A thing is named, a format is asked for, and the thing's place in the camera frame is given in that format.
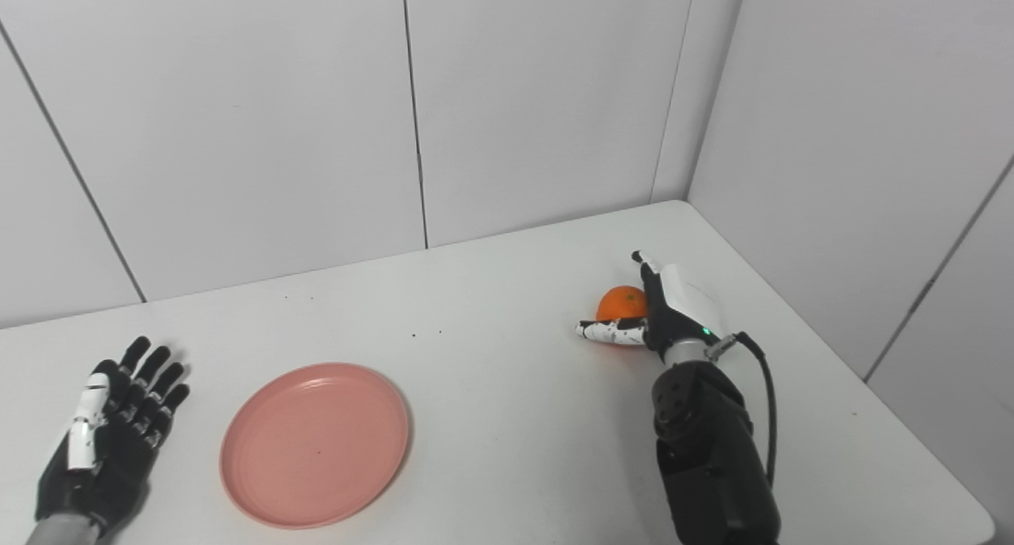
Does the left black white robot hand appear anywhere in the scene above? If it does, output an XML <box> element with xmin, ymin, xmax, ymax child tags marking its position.
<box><xmin>34</xmin><ymin>337</ymin><xmax>192</xmax><ymax>534</ymax></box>

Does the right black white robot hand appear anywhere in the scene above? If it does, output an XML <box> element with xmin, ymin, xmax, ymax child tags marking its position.
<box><xmin>576</xmin><ymin>250</ymin><xmax>726</xmax><ymax>364</ymax></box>

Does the orange fruit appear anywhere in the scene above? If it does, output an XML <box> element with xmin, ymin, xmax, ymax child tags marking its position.
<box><xmin>596</xmin><ymin>286</ymin><xmax>649</xmax><ymax>324</ymax></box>

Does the pink round plate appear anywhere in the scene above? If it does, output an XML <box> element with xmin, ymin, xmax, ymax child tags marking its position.
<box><xmin>219</xmin><ymin>362</ymin><xmax>411</xmax><ymax>530</ymax></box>

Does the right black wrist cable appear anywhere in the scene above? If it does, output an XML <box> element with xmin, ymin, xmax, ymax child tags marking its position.
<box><xmin>707</xmin><ymin>331</ymin><xmax>779</xmax><ymax>486</ymax></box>

